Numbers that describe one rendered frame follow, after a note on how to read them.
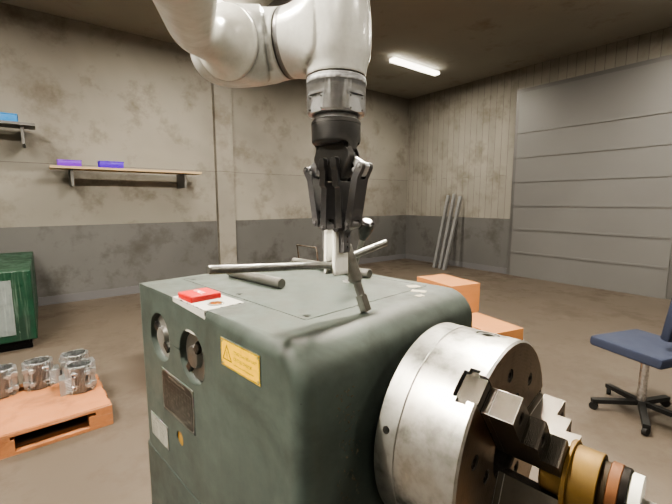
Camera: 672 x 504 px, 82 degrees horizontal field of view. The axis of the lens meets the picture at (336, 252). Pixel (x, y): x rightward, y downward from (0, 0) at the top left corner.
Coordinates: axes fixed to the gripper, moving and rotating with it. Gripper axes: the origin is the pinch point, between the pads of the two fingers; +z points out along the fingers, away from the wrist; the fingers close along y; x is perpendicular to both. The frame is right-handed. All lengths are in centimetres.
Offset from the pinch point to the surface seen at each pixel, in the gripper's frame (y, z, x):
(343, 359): 7.5, 13.8, -6.0
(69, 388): -259, 118, 3
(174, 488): -35, 54, -14
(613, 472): 36.4, 24.3, 10.8
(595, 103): -118, -166, 710
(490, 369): 23.3, 13.7, 5.2
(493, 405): 24.7, 17.4, 3.3
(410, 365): 13.0, 15.5, 2.3
